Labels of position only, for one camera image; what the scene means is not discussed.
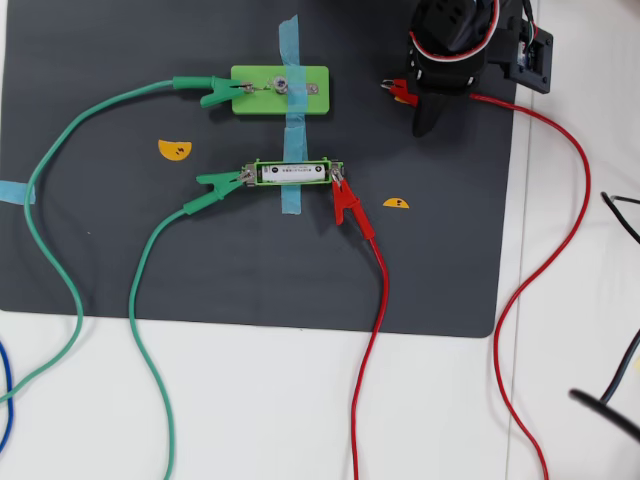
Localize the green battery holder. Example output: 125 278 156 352
242 157 346 188

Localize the dark grey work mat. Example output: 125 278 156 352
0 0 525 339

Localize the green bulb holder board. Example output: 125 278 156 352
229 64 331 117

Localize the long blue masking tape strip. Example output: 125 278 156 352
277 13 308 129

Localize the white AA battery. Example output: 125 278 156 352
260 162 329 184

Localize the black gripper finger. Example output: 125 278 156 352
411 93 454 139

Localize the orange sticker lightning mark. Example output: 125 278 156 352
157 139 193 162

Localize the red white servo cable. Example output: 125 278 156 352
408 0 502 64

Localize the green alligator clip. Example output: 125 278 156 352
182 169 251 217
172 74 254 109

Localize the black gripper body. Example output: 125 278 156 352
406 0 506 97

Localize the dark grey cable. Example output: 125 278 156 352
598 327 640 406

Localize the red alligator clip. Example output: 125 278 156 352
329 167 377 242
380 78 420 107

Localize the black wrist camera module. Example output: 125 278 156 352
507 14 555 96

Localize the thick black cable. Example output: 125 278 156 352
568 388 640 444

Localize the green wire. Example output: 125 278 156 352
128 207 190 480
0 79 176 404

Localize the short blue tape piece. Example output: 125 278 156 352
0 180 37 205

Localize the red wire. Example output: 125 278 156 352
469 92 592 480
349 237 390 480

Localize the blue wire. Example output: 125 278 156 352
0 340 15 451

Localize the thin black forked cable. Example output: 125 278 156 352
600 192 640 246

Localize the black camera cable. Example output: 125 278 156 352
521 0 540 41

